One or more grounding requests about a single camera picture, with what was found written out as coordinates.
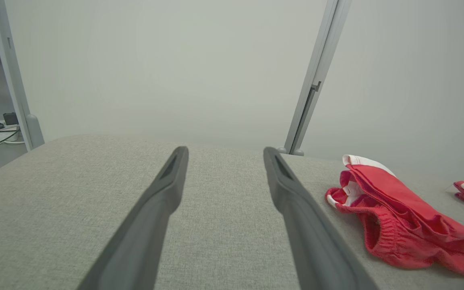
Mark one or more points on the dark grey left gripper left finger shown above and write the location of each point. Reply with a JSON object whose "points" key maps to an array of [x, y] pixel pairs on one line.
{"points": [[143, 233]]}

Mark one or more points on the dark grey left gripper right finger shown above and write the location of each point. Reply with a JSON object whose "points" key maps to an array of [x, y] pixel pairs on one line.
{"points": [[312, 237]]}

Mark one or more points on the red shorts with white band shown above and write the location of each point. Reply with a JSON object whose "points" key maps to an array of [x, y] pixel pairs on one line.
{"points": [[397, 225]]}

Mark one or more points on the white power strip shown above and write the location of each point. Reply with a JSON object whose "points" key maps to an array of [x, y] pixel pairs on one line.
{"points": [[4, 135]]}

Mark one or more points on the black power adapter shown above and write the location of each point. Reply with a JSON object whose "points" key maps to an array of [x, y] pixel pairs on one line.
{"points": [[10, 119]]}

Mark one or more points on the grey double partition post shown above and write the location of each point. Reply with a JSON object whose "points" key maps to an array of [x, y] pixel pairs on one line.
{"points": [[316, 72]]}

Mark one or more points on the grey single partition post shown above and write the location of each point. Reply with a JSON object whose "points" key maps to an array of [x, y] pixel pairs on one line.
{"points": [[10, 72]]}

